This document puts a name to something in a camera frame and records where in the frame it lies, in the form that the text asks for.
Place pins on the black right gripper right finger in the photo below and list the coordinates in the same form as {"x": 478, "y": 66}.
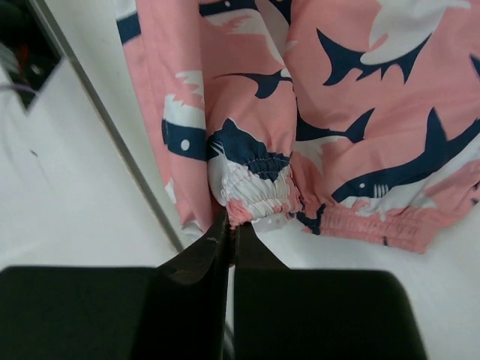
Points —
{"x": 284, "y": 313}

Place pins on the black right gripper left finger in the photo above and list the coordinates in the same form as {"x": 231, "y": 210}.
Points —
{"x": 174, "y": 311}

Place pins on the pink shark print shorts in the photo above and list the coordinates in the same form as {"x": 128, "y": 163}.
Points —
{"x": 358, "y": 119}

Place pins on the aluminium table edge rail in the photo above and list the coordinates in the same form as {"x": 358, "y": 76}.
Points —
{"x": 60, "y": 42}

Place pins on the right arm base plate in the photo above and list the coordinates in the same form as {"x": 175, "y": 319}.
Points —
{"x": 29, "y": 55}

